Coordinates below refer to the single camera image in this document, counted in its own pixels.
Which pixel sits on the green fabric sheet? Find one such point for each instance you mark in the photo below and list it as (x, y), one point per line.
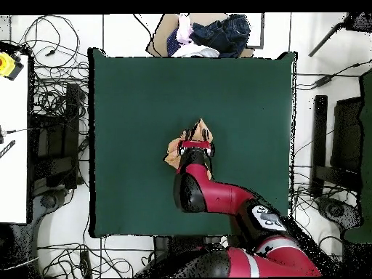
(366, 145)

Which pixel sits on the pink garment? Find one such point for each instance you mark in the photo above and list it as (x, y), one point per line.
(184, 32)

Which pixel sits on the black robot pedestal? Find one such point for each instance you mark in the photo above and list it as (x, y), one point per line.
(174, 242)

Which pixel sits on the tan terry towel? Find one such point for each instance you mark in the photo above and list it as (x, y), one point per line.
(173, 151)

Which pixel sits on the black power strip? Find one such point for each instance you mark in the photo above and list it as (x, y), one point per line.
(85, 263)

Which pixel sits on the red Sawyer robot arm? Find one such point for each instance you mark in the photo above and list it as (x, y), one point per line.
(221, 197)

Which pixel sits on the black round base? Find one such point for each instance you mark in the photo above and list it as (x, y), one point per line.
(334, 209)
(48, 201)

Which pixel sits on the brown cardboard box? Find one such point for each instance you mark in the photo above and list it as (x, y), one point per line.
(162, 32)

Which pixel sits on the black stand frame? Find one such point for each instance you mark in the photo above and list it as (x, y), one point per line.
(319, 130)
(71, 116)

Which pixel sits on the blue dotted garment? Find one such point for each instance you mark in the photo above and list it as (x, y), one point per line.
(173, 43)

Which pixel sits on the dark blue jeans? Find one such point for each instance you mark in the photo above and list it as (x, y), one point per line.
(226, 35)

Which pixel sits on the white garment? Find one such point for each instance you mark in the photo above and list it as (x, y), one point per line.
(194, 51)

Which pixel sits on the yellow emergency stop box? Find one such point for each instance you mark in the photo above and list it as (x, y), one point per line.
(7, 65)

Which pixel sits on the black tripod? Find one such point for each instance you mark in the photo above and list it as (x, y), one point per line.
(357, 21)

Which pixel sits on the dark green table cloth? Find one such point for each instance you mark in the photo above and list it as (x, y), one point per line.
(145, 116)

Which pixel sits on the white desk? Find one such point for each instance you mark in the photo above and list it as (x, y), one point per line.
(13, 174)

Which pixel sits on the grey metal frame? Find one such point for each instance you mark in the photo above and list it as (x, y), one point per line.
(262, 29)

